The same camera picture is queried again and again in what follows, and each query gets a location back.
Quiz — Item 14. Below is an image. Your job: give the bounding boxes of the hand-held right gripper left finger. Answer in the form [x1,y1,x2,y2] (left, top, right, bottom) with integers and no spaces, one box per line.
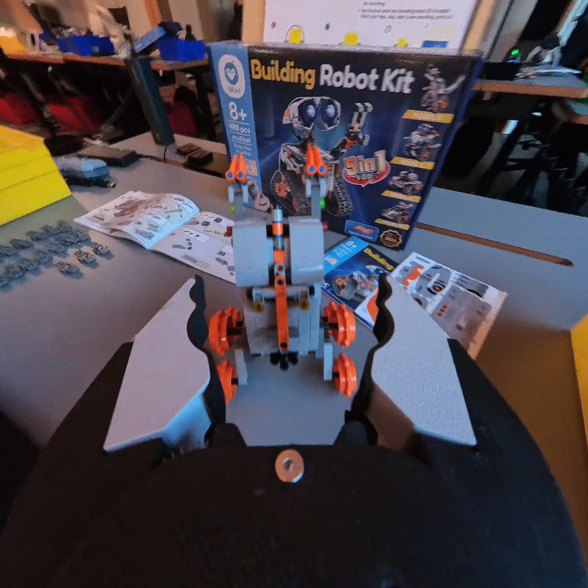
[102,275,228,453]

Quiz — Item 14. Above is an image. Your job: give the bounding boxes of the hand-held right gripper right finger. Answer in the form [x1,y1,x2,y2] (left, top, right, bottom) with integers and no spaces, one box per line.
[345,274,478,448]

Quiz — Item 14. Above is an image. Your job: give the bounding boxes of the grey and orange robot model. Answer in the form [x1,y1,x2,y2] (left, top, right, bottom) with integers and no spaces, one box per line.
[208,143,358,405]

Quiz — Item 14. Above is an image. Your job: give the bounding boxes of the rows of grey track links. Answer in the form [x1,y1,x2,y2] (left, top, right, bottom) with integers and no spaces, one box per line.
[0,220,113,291]

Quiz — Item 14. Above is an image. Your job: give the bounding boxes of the yellow plastic bin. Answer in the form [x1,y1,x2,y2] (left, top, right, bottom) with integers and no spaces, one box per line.
[570,315,588,465]
[0,124,73,227]

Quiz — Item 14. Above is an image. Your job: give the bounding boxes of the grey desk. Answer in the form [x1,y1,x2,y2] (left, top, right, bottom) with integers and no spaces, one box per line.
[0,132,588,506]

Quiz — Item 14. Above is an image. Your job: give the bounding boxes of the white printed sticker sheet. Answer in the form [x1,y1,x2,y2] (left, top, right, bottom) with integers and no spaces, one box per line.
[390,251,508,352]

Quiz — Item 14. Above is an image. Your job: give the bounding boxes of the printed instruction booklet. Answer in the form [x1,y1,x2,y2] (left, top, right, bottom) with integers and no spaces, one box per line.
[73,190,239,285]

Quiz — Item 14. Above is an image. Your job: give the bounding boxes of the grey power adapter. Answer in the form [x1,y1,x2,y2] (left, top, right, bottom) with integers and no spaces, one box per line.
[56,155,111,187]

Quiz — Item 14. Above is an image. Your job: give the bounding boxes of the black box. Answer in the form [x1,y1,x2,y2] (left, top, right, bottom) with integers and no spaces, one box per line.
[79,144,141,168]

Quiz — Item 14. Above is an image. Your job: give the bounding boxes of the dark blue toy kit box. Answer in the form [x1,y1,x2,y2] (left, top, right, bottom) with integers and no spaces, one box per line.
[209,40,484,251]

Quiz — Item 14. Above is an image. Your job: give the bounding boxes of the black power bank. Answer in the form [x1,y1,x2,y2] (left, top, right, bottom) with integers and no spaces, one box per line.
[125,54,176,146]

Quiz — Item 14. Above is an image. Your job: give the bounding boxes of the red storage bin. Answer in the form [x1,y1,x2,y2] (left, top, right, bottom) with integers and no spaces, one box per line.
[0,91,41,126]
[45,94,103,135]

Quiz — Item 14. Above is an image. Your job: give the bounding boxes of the blue storage bin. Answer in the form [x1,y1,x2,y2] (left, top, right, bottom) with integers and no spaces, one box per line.
[39,28,115,57]
[156,21,207,62]

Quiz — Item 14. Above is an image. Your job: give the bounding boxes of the white printed poster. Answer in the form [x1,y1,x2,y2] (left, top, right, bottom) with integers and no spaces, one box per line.
[263,0,482,52]

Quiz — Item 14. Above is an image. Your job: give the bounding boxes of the cardboard stand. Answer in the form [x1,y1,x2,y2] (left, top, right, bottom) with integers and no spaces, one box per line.
[241,0,267,44]

